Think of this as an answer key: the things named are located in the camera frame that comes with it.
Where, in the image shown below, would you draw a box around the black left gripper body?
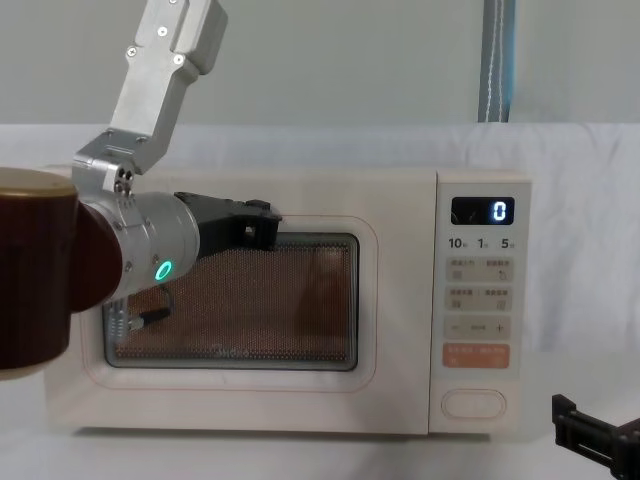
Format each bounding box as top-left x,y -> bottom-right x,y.
173,190 -> 249,262

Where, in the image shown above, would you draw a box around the cream microwave oven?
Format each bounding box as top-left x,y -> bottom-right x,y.
42,167 -> 532,442

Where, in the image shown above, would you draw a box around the oven control panel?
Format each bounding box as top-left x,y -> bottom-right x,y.
428,169 -> 532,437

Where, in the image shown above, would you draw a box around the grey striped post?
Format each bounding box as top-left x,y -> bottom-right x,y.
477,0 -> 517,124

